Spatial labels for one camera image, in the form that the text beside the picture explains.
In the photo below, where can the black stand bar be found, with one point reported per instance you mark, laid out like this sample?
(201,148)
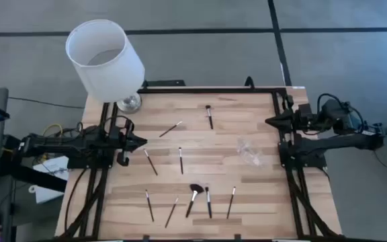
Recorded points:
(39,178)

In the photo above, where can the flat-head black makeup brush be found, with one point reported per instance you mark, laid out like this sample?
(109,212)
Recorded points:
(208,205)

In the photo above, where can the round-head black makeup brush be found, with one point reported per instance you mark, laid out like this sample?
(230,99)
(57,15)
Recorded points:
(209,120)

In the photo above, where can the fan-shaped black makeup brush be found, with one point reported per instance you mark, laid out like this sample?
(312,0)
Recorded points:
(196,189)

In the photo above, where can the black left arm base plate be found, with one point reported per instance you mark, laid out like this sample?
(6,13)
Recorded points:
(79,163)

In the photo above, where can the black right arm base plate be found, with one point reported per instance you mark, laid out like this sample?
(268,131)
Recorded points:
(314,161)

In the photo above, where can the small black bracket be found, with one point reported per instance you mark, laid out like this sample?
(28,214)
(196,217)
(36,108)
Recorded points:
(237,236)
(145,237)

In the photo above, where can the silver lamp base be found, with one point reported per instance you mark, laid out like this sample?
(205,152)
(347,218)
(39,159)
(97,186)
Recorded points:
(129,103)

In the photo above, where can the white lamp shade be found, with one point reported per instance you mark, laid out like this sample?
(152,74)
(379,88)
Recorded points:
(113,77)

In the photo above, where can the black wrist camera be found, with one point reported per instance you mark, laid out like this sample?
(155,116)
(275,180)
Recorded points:
(129,127)
(304,109)

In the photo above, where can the black aluminium table frame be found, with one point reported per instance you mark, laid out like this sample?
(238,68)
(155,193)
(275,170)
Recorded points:
(213,90)

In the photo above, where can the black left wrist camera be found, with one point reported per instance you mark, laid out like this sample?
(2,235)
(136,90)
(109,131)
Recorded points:
(129,127)

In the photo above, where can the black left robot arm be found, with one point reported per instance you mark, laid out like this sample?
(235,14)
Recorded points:
(55,144)

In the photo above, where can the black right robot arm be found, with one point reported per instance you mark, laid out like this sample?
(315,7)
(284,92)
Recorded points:
(341,141)

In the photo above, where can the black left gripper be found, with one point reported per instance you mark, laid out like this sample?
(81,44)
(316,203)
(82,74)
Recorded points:
(119,142)

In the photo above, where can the thin black makeup brush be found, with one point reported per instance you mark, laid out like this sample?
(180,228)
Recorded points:
(181,161)
(230,203)
(149,205)
(170,129)
(150,162)
(171,213)

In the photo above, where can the black arch clamp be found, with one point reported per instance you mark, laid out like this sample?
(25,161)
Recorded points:
(249,79)

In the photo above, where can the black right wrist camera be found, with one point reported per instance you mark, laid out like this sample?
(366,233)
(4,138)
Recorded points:
(304,109)

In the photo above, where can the white tag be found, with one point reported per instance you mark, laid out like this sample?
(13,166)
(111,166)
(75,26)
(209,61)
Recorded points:
(45,195)

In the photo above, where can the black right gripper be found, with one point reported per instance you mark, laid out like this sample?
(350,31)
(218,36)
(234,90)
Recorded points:
(303,122)

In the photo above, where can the black flat bracket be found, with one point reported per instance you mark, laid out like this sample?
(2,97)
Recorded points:
(163,83)

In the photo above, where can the white paper sheet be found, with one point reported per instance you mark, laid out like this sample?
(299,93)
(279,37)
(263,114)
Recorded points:
(54,164)

